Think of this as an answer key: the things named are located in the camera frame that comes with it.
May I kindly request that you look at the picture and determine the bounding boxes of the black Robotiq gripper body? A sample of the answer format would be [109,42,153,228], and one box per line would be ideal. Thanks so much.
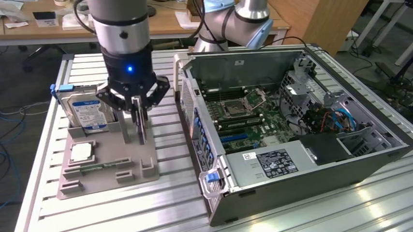
[100,42,157,100]

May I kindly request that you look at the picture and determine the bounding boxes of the hard disk with blue carrier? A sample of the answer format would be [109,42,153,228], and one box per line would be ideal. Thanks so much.
[49,83,117,134]

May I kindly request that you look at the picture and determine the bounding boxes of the grey parts rack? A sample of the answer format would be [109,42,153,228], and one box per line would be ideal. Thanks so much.
[56,106,161,200]

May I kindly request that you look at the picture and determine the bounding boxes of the silver CPU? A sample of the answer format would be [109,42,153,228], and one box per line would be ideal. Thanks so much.
[70,142,95,163]

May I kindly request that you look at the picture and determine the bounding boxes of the CPU socket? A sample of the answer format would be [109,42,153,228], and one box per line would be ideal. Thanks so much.
[223,99,250,117]

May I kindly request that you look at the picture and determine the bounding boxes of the white tape dispenser box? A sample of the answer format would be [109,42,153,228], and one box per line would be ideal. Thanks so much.
[61,13,85,31]

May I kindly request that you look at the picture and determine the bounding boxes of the white booklet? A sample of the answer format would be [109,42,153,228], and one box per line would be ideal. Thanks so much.
[173,10,201,30]

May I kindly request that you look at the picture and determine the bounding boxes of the black office chair base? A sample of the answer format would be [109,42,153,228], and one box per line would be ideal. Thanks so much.
[375,61,413,97]
[18,44,66,72]

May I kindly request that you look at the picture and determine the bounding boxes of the green loose RAM stick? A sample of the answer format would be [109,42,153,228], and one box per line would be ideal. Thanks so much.
[80,162,119,171]

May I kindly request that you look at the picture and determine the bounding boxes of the installed RAM stick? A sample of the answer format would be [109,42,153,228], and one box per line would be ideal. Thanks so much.
[219,119,263,131]

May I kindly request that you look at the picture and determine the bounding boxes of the metal socket cover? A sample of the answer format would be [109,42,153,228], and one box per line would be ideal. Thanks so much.
[244,87,270,103]

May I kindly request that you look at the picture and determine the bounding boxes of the long PCIe expansion slot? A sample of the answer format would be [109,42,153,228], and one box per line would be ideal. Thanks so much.
[220,133,251,144]

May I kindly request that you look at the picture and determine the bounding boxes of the cardboard box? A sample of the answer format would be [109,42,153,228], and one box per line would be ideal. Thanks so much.
[185,0,204,17]

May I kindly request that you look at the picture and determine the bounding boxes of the wooden desk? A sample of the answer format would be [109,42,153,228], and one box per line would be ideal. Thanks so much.
[0,0,291,47]

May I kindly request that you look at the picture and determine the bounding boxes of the black and white box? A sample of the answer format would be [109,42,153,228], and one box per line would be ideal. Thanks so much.
[32,11,58,28]

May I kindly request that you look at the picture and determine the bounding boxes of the green motherboard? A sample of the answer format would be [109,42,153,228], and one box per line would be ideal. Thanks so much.
[197,79,307,154]

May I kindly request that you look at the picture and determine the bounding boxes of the white paper label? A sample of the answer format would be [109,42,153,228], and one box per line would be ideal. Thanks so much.
[4,21,29,29]

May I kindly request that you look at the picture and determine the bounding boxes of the metal drive cage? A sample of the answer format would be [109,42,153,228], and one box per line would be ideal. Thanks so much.
[278,70,327,128]

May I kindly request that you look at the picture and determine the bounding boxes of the clear plastic bag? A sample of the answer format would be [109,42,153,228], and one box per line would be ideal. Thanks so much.
[0,0,25,23]

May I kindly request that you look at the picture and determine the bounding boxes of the grey power supply unit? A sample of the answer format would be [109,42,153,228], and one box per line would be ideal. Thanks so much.
[226,141,319,189]

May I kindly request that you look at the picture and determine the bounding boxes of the wooden cabinet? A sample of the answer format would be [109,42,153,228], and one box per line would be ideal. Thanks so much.
[267,0,369,57]

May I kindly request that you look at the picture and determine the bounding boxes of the grey open PC case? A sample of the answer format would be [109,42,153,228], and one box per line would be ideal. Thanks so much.
[172,43,413,227]

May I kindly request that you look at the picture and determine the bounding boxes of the metal disk bay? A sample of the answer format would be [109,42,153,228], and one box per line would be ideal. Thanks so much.
[335,124,406,158]

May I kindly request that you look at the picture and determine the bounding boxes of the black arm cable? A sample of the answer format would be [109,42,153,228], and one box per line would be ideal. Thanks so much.
[73,0,97,36]

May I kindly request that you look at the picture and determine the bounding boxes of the blue floor cable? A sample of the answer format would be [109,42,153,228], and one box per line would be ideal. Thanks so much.
[0,113,28,211]

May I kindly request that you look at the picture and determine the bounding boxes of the clear case latch blue handle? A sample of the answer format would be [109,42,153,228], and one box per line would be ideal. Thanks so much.
[199,168,228,200]

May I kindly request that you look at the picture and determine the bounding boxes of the black cable behind case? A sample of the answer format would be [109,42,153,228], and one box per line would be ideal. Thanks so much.
[263,35,327,53]

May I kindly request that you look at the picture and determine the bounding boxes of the red wire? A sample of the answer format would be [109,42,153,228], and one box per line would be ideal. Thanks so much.
[316,111,334,133]

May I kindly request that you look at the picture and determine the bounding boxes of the blue data wire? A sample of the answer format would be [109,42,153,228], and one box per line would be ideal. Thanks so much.
[332,108,357,133]

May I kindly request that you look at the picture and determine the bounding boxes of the white table frame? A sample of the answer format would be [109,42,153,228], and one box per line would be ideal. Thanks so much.
[353,0,413,66]

